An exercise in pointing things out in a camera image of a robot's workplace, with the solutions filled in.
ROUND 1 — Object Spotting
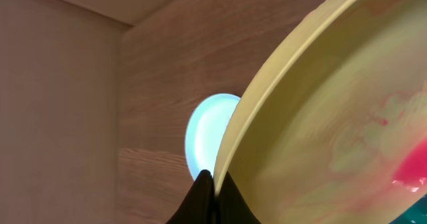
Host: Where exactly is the light blue plate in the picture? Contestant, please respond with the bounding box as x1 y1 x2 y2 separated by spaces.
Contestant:
185 93 240 179

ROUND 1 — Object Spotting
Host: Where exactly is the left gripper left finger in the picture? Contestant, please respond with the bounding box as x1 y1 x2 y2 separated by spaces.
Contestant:
166 170 214 224

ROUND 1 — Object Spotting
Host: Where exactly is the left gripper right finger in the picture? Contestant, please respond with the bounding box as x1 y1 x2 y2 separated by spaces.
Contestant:
216 173 260 224

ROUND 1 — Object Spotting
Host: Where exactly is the teal plastic tray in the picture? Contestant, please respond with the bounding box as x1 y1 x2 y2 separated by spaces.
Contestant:
390 195 427 224

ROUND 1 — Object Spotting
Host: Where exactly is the yellow-green plate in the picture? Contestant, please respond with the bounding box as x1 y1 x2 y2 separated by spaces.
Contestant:
213 0 426 223

